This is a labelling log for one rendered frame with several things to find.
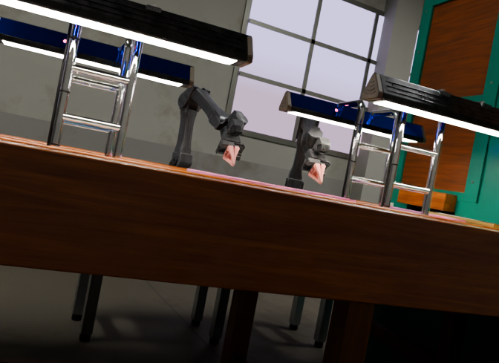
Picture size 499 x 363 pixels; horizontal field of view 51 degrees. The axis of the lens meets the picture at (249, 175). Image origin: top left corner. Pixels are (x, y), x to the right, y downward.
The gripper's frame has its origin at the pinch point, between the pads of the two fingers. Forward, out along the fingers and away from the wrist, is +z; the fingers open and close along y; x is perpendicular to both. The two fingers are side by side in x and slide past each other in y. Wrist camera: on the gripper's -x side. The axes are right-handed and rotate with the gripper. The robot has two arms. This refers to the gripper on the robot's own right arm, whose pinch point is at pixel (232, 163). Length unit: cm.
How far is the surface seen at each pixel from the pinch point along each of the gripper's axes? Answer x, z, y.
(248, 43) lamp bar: -66, 35, -26
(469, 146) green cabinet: -32, 0, 90
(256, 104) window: 108, -218, 91
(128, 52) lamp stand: -38, 5, -48
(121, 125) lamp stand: -36, 38, -49
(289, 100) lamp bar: -29.2, -5.8, 11.8
